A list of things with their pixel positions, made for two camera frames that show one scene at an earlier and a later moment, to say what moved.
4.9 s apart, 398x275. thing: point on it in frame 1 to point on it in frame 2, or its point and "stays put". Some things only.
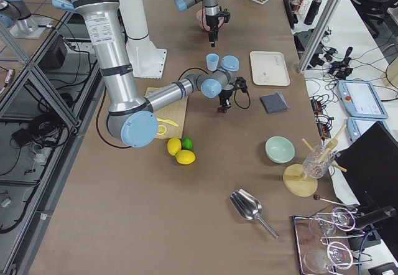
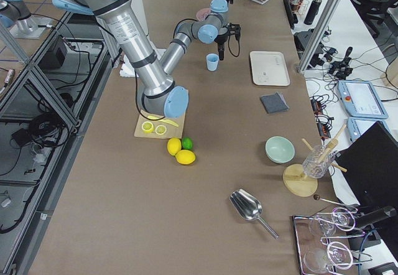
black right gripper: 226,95 to 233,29
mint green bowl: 280,149 stays put
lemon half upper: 161,129 stays put
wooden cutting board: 170,118 stays put
